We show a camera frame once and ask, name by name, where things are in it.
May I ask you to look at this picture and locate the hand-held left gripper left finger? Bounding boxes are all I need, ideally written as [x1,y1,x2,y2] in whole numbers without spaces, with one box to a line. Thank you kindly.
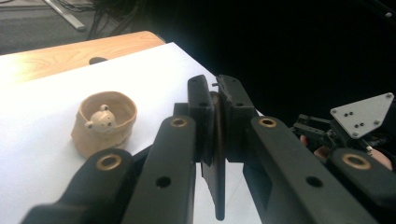
[120,74,217,224]

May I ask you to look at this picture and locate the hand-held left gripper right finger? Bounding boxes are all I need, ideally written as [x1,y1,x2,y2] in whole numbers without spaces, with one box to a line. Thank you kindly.
[216,74,378,224]

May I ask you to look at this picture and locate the black cleaver knife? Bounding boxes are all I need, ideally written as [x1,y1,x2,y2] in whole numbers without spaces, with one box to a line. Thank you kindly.
[200,91,227,222]

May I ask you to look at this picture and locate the tan cup with bear figure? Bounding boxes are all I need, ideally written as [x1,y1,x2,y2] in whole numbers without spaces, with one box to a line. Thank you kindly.
[70,91,138,160]

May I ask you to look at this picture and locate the wooden table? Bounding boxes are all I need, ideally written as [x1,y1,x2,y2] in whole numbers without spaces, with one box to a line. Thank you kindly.
[0,30,166,89]

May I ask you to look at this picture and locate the white board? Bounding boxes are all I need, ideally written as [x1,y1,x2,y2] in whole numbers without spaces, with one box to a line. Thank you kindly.
[0,41,263,224]

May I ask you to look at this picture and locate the white metal stand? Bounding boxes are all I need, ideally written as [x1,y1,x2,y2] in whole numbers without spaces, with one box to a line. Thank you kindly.
[42,0,87,33]

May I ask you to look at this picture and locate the tangled black floor cables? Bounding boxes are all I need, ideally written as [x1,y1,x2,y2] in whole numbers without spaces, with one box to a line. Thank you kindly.
[55,0,148,41]

